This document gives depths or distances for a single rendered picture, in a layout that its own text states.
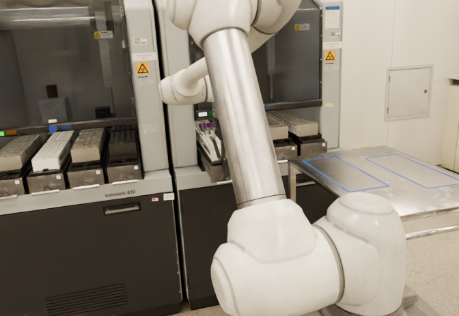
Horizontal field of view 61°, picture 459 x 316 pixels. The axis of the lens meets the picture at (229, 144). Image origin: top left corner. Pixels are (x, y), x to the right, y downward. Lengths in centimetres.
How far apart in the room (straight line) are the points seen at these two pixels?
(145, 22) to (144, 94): 30
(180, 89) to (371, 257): 85
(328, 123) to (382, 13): 162
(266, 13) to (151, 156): 101
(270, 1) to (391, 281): 64
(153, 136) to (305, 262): 115
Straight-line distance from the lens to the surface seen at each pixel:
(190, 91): 136
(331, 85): 194
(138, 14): 170
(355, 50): 329
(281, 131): 186
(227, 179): 156
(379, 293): 85
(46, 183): 173
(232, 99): 79
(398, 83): 354
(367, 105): 341
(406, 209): 118
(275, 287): 71
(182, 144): 177
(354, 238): 78
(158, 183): 171
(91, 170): 169
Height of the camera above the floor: 130
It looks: 15 degrees down
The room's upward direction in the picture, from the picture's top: 3 degrees counter-clockwise
